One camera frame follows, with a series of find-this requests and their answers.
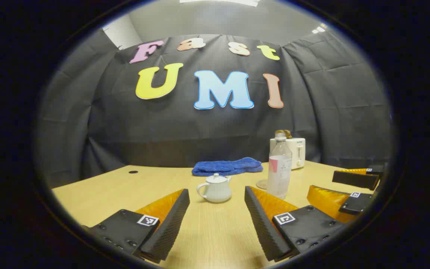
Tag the white ceramic teacup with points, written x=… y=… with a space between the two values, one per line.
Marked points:
x=217 y=192

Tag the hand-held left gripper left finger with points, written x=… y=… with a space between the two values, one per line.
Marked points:
x=166 y=228

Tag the blue towel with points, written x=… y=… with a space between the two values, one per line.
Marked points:
x=226 y=166

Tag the black backdrop cloth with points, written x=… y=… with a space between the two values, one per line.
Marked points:
x=162 y=130

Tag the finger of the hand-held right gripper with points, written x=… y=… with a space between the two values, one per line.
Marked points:
x=357 y=204
x=353 y=180

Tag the clear plastic water bottle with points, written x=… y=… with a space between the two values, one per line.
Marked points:
x=279 y=175

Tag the cream white toaster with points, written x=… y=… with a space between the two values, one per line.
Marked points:
x=298 y=153

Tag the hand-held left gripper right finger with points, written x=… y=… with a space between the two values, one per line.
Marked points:
x=265 y=224

